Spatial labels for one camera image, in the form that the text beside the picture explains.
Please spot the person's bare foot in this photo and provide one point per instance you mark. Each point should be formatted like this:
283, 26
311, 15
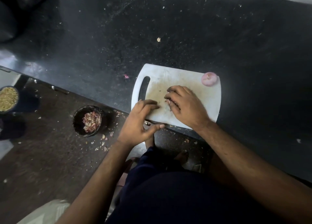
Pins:
182, 156
150, 142

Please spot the dark bowl of yellow grains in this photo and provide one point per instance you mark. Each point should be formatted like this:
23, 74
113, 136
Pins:
8, 98

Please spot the person's left forearm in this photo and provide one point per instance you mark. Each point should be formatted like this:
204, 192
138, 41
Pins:
97, 187

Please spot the person's right forearm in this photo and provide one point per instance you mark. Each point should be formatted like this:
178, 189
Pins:
256, 172

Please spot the white plastic bag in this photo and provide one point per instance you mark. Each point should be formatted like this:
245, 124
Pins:
46, 214

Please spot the black plastic bag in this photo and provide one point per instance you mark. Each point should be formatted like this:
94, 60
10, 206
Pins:
14, 17

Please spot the person's navy shorts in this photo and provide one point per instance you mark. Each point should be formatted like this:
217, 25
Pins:
170, 199

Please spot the person's left hand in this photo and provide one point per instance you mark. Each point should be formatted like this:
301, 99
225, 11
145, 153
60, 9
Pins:
134, 129

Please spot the white plastic cutting board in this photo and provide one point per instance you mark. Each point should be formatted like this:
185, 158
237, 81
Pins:
170, 77

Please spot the black bowl of peels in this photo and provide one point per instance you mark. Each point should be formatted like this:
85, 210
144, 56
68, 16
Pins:
78, 124

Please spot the small red onion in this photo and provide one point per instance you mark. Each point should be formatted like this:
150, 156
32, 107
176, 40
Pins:
209, 79

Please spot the grey ribbed floor mat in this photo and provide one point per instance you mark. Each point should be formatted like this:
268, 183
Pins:
197, 168

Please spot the person's right hand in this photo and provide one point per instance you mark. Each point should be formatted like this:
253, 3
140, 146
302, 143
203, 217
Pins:
187, 107

